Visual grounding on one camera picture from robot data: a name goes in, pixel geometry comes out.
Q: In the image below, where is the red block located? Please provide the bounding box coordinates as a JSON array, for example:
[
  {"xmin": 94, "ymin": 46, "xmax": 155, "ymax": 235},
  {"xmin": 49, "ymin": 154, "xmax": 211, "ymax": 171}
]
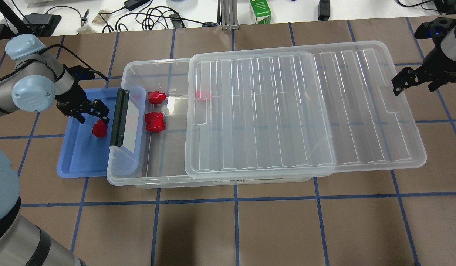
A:
[
  {"xmin": 144, "ymin": 112, "xmax": 166, "ymax": 132},
  {"xmin": 147, "ymin": 91, "xmax": 166, "ymax": 105},
  {"xmin": 91, "ymin": 119, "xmax": 108, "ymax": 138},
  {"xmin": 195, "ymin": 91, "xmax": 212, "ymax": 104}
]

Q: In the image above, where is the aluminium frame post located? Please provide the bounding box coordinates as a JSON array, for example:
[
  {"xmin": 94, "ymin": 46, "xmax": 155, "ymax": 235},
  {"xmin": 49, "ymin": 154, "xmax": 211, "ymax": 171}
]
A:
[{"xmin": 217, "ymin": 0, "xmax": 239, "ymax": 30}]

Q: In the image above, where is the red block in box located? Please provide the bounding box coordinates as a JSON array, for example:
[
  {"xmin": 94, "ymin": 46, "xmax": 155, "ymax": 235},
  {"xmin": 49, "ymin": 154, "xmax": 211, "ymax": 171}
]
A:
[
  {"xmin": 147, "ymin": 91, "xmax": 166, "ymax": 105},
  {"xmin": 195, "ymin": 91, "xmax": 212, "ymax": 104},
  {"xmin": 144, "ymin": 112, "xmax": 166, "ymax": 132}
]

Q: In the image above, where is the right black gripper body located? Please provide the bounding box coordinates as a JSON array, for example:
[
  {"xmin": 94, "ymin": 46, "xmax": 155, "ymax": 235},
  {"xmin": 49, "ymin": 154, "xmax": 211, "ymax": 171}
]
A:
[{"xmin": 414, "ymin": 17, "xmax": 456, "ymax": 92}]

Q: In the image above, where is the clear plastic box lid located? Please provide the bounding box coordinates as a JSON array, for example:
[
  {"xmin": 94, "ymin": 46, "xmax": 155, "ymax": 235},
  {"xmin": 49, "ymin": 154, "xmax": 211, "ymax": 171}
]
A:
[{"xmin": 184, "ymin": 41, "xmax": 427, "ymax": 181}]

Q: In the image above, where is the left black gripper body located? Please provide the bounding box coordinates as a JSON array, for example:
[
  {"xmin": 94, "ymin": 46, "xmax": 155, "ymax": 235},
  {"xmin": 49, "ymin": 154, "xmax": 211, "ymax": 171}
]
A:
[{"xmin": 55, "ymin": 66, "xmax": 95, "ymax": 113}]

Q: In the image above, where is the blue plastic tray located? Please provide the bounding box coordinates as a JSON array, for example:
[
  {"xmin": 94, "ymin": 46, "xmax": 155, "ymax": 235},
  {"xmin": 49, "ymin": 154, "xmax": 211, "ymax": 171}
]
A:
[{"xmin": 57, "ymin": 87, "xmax": 118, "ymax": 178}]

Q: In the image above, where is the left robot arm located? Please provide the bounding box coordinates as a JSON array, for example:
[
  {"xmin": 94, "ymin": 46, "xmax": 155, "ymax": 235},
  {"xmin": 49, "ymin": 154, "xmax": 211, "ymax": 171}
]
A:
[{"xmin": 0, "ymin": 34, "xmax": 110, "ymax": 266}]

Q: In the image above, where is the black box latch handle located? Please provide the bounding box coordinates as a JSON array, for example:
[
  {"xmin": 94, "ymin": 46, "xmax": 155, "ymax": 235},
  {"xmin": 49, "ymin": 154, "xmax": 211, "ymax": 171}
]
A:
[{"xmin": 109, "ymin": 88, "xmax": 130, "ymax": 147}]

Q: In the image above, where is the clear plastic storage box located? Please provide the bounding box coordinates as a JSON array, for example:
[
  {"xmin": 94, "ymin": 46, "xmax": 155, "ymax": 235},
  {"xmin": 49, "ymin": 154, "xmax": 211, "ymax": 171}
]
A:
[{"xmin": 107, "ymin": 57, "xmax": 334, "ymax": 189}]

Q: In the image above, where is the green white carton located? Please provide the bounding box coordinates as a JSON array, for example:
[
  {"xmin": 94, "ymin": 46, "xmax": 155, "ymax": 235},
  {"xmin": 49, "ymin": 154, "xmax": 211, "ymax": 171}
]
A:
[{"xmin": 249, "ymin": 0, "xmax": 272, "ymax": 25}]

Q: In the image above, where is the black power adapter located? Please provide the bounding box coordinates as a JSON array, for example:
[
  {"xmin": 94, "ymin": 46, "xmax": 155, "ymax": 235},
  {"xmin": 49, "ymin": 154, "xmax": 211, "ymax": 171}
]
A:
[{"xmin": 124, "ymin": 0, "xmax": 150, "ymax": 11}]

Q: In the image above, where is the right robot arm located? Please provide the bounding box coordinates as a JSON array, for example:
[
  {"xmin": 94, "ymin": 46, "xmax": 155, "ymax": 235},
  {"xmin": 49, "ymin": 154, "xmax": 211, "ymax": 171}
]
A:
[{"xmin": 392, "ymin": 17, "xmax": 456, "ymax": 96}]

